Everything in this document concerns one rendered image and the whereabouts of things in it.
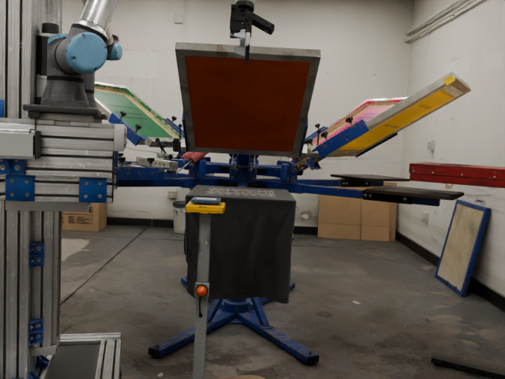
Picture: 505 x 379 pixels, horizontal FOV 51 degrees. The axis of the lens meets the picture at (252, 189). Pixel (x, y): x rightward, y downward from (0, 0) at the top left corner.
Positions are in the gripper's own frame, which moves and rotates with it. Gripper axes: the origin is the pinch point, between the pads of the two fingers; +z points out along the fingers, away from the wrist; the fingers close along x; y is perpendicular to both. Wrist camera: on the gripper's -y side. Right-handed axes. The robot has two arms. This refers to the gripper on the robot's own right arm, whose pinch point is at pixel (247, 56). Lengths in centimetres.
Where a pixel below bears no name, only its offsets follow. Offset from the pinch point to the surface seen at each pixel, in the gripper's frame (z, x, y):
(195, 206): 58, 4, 15
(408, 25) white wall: -254, -420, -196
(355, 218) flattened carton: -18, -479, -144
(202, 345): 105, -15, 11
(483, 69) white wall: -112, -236, -200
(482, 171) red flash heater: 23, -64, -115
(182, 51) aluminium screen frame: -7.9, -15.4, 26.4
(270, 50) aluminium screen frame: -9.9, -14.7, -8.7
